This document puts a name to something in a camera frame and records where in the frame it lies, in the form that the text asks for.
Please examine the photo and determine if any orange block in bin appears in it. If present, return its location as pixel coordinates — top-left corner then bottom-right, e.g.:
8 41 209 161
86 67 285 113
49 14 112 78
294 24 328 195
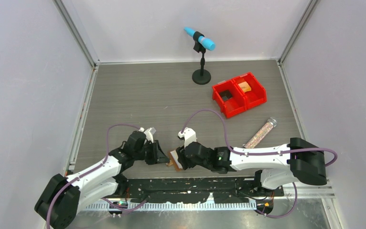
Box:
238 81 252 93

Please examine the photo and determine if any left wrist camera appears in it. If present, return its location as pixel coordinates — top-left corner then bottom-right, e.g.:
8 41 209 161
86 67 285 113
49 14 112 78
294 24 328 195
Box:
139 127 156 143

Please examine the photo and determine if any blue microphone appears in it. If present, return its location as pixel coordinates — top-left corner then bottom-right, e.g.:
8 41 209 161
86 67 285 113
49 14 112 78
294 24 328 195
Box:
184 27 216 52

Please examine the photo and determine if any left red bin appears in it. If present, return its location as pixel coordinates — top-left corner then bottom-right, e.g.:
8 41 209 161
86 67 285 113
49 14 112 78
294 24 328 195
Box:
212 80 246 119

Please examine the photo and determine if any glitter tube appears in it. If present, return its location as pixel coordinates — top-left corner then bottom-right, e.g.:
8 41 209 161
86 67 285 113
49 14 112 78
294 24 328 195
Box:
243 117 277 149

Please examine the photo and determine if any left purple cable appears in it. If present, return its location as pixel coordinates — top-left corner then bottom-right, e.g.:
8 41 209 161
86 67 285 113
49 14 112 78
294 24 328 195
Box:
45 124 149 229

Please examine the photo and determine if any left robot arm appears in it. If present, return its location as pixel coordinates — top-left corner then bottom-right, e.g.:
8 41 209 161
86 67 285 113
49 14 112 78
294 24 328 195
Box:
34 127 170 229

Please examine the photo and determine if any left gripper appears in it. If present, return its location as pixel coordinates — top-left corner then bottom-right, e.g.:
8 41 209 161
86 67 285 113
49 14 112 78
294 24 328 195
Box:
133 140 169 165

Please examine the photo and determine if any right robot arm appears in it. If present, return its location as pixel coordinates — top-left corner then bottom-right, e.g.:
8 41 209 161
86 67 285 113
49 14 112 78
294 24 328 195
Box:
170 137 327 196

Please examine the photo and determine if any black microphone stand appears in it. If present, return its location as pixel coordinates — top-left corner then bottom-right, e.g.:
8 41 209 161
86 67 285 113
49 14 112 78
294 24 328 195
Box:
192 31 211 85

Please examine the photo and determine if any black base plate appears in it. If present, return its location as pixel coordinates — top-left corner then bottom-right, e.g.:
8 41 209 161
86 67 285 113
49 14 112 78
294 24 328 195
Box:
109 177 284 204

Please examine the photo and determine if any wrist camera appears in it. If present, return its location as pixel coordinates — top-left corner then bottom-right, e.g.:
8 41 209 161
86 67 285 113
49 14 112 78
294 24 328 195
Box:
139 127 156 143
177 127 197 148

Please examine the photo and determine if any red bin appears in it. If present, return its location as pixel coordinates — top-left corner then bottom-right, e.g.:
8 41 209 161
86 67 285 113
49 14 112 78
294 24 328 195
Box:
212 80 246 119
232 72 267 110

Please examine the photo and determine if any right red bin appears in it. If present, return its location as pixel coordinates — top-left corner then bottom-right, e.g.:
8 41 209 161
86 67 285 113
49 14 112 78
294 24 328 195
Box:
232 72 267 110

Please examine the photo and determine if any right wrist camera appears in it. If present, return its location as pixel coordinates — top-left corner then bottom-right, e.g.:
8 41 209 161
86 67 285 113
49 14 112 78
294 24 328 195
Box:
177 127 197 148

